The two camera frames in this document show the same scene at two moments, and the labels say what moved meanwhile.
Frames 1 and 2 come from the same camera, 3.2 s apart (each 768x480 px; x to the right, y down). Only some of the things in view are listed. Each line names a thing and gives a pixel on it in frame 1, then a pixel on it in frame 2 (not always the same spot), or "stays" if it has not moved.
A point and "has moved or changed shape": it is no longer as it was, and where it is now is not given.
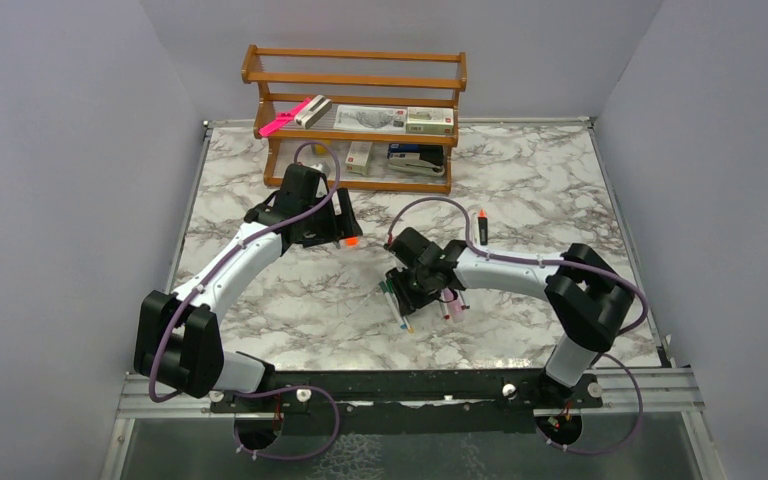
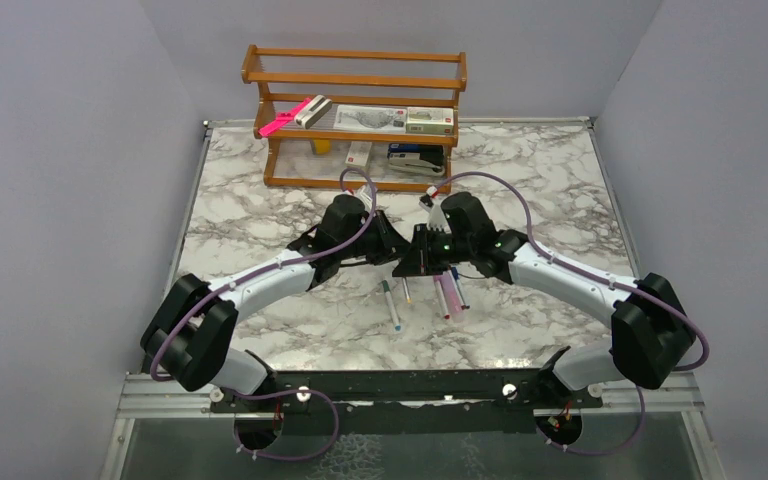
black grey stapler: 416,159 stays
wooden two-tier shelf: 392,115 stays
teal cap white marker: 392,304 stays
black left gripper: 340,225 to 391,245
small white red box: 358,158 stays
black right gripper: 407,300 to 420,263
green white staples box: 430,120 stays
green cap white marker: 390,285 has moved or changed shape
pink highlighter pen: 457,306 stays
